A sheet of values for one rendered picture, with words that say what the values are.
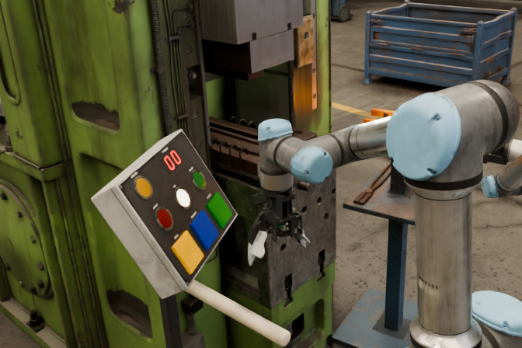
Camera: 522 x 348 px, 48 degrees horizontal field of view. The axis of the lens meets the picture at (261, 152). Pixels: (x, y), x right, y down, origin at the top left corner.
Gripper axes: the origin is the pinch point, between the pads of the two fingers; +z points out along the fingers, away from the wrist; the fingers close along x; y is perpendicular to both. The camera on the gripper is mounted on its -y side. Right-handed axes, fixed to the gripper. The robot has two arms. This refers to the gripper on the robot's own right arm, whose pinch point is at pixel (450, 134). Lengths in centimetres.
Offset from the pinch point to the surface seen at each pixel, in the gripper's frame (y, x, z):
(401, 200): 26.4, -7.8, 14.0
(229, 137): -5, -48, 62
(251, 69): -34, -60, 43
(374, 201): 26.4, -13.2, 22.9
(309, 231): 27, -43, 34
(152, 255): -10, -121, 29
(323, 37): -31, -3, 49
